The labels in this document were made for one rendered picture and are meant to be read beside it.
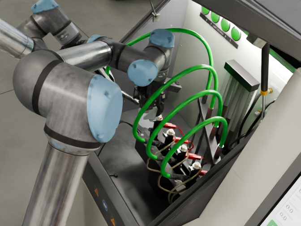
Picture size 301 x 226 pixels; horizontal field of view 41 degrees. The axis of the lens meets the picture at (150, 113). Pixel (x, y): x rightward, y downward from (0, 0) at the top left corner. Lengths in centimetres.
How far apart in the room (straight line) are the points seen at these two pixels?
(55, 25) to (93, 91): 62
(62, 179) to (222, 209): 61
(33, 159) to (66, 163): 194
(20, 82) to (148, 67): 41
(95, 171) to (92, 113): 73
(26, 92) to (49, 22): 57
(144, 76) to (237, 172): 39
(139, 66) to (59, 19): 36
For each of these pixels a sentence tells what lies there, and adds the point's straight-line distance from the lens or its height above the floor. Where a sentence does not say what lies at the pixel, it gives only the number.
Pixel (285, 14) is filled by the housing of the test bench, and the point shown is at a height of 150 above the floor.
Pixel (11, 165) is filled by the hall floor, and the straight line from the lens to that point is 270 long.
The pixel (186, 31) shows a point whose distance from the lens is 131.
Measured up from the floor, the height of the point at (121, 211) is 95.
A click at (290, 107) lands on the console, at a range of 105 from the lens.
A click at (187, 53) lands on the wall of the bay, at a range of 169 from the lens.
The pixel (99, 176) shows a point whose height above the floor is 95.
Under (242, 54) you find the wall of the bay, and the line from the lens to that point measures 143.
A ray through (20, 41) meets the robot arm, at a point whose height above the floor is 142.
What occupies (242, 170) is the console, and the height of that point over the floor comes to 123.
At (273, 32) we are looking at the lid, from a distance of 83.
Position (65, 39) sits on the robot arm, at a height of 134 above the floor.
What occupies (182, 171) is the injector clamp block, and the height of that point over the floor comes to 98.
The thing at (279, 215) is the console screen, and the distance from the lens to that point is 112.
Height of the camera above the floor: 209
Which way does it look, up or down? 43 degrees down
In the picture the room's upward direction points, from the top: 11 degrees clockwise
